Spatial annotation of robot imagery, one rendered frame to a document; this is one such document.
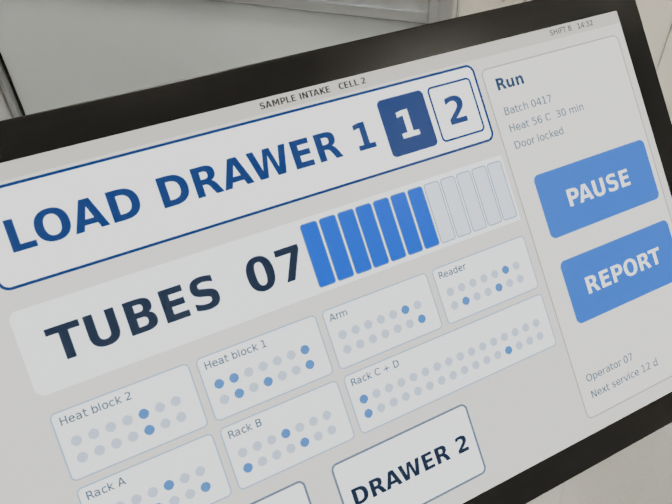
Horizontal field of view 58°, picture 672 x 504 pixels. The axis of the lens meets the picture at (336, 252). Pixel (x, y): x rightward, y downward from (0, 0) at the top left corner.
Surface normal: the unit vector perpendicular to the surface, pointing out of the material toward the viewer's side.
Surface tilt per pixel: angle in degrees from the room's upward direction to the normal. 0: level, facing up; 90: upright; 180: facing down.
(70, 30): 90
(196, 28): 90
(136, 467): 50
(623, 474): 0
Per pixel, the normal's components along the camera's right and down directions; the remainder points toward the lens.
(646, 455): -0.04, -0.76
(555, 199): 0.32, -0.05
